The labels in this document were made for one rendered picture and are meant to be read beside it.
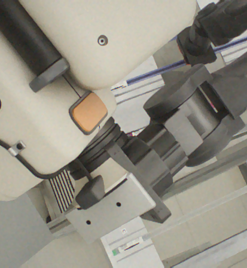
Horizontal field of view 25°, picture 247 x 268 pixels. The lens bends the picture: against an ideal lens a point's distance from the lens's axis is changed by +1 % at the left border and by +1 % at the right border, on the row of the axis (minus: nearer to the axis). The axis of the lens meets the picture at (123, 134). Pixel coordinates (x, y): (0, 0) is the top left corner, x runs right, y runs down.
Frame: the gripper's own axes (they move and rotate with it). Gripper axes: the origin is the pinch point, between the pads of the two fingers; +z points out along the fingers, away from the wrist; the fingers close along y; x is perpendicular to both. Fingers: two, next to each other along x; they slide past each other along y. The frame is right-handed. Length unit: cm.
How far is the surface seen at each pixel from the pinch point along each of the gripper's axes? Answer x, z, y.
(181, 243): -4, 138, -41
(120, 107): 19.5, 10.8, -2.3
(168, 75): -7, 49, 13
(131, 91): 15.0, 10.7, 0.9
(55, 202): 45, 75, -10
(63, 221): 45, 33, -22
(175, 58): -17, 65, 23
